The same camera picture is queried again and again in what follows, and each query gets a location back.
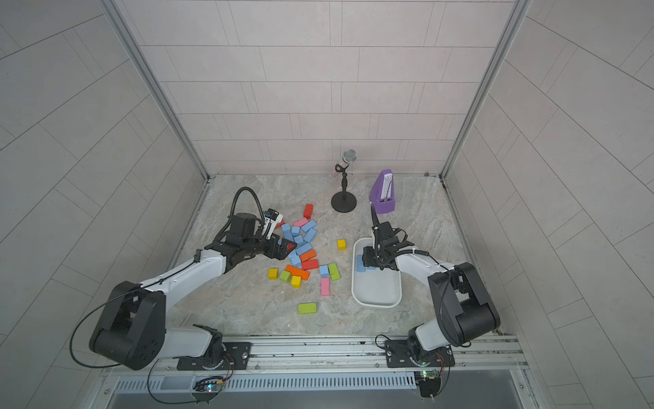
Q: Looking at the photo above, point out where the blue block above orange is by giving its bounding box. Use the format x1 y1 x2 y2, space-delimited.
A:
296 243 313 256

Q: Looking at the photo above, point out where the green block by pink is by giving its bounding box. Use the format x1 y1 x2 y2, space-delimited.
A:
328 262 341 281

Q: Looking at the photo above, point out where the blue block pile centre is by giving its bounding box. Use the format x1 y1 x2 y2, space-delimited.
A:
304 228 317 243

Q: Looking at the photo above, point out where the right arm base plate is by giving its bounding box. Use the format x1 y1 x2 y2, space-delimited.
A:
383 339 456 368

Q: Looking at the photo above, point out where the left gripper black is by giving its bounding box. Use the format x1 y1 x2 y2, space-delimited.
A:
242 230 299 261

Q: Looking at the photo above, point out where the pink block lower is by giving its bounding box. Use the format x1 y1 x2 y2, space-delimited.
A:
320 277 331 297

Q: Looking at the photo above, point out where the blue block pile top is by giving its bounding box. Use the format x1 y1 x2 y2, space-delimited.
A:
301 220 317 233

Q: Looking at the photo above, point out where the white plastic tray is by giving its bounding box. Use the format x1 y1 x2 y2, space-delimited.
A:
351 238 402 308

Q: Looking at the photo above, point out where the red block lower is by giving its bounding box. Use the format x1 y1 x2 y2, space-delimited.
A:
301 259 320 271

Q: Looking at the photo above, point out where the pink block in pile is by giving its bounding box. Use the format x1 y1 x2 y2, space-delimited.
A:
293 217 309 228

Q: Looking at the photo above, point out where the blue cube beside orange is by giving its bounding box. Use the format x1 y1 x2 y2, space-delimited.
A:
290 256 301 269

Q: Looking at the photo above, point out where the black microphone stand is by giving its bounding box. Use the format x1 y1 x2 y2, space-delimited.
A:
331 164 357 213

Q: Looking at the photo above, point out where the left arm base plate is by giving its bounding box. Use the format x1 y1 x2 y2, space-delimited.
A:
176 342 252 371

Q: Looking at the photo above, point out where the right circuit board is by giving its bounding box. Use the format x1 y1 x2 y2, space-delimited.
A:
414 370 444 399

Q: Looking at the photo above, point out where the orange block short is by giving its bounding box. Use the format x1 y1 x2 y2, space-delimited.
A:
300 249 317 262

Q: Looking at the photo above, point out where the purple metronome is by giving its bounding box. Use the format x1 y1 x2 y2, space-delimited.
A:
369 170 395 215

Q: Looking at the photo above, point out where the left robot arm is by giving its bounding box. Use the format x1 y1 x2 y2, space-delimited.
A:
89 208 297 370

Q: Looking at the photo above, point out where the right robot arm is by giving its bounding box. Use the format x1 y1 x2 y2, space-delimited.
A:
363 215 501 366

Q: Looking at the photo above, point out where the circuit board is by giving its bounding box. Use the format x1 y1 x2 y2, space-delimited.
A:
414 370 444 399
192 376 226 397

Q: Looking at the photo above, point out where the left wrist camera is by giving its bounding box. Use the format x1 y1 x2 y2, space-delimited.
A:
262 208 283 240

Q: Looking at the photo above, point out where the red block far upright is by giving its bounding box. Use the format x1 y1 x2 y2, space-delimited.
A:
303 204 313 220

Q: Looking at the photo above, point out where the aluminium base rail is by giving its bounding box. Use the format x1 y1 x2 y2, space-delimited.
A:
101 334 530 377

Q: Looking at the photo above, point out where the orange block long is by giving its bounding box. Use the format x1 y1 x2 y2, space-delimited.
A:
285 265 310 281

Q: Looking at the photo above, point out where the left circuit board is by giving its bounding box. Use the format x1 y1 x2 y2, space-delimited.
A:
192 376 226 397

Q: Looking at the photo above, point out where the silver microphone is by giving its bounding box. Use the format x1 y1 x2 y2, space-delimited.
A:
334 149 358 175

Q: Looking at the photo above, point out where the green block front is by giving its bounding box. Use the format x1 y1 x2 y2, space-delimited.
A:
297 303 318 315

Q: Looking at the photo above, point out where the green cube small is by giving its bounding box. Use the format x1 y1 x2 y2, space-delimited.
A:
279 270 291 282

